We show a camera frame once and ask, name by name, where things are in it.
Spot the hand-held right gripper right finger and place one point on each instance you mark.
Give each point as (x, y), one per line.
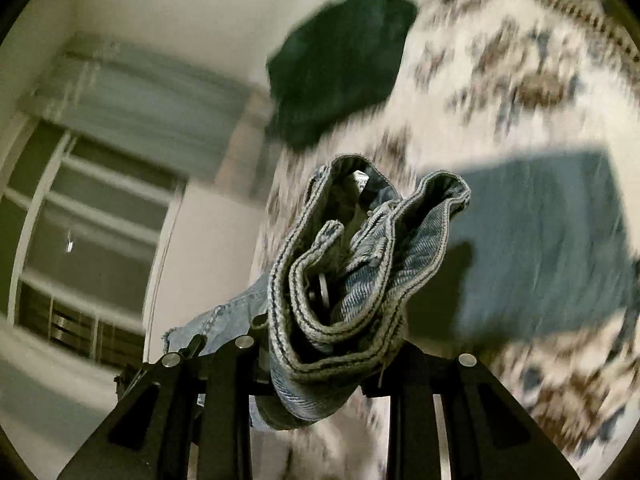
(425, 390)

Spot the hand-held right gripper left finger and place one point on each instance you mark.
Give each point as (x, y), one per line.
(235, 385)

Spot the light blue denim pants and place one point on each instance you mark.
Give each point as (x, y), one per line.
(330, 290)

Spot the blue folded garment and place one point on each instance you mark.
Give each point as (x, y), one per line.
(542, 245)

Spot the white framed window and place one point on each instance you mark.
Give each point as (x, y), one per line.
(85, 240)

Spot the grey window curtain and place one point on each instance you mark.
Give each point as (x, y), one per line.
(145, 102)

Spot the floral patterned bed blanket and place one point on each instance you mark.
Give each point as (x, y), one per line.
(500, 80)

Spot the dark green folded garment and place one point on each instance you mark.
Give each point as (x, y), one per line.
(336, 67)

